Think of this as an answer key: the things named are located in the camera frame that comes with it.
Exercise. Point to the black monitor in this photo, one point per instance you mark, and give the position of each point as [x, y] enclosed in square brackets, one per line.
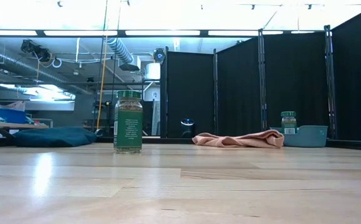
[148, 119]

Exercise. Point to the dark teal cloth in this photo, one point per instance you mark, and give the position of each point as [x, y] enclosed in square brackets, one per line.
[56, 137]

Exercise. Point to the round black ceiling device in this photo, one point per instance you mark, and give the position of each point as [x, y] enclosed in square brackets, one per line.
[159, 56]

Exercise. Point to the pink folded cloth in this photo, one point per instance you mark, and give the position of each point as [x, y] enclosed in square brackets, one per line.
[239, 140]

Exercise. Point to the green lid spice jar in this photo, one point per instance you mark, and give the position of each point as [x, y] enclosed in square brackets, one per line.
[288, 124]
[127, 130]

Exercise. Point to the white cylinder fixture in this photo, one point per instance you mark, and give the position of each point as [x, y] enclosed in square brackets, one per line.
[152, 71]

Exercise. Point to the black fabric partition panel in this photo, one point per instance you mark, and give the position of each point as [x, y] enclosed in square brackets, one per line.
[190, 87]
[239, 84]
[295, 77]
[358, 81]

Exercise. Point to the wooden background desk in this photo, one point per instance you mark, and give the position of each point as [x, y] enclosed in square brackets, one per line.
[28, 125]

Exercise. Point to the large grey ceiling duct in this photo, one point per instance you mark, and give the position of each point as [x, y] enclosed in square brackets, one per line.
[12, 63]

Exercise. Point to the black table frame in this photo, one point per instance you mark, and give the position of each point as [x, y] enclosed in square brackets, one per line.
[168, 140]

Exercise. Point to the black tower air purifier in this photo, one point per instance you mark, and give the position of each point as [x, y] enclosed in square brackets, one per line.
[187, 129]

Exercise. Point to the black ceiling lamp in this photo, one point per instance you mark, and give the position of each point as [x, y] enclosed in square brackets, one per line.
[129, 67]

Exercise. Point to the ceiling light strip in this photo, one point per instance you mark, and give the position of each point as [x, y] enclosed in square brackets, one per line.
[162, 32]
[246, 32]
[81, 33]
[9, 32]

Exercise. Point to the blue storage box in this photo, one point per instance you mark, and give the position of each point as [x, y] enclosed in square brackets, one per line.
[11, 115]

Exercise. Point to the light blue plastic bin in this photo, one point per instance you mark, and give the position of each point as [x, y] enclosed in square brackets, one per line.
[306, 137]

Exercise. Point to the silver flexible ventilation duct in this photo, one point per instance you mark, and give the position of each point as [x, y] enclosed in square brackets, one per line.
[119, 49]

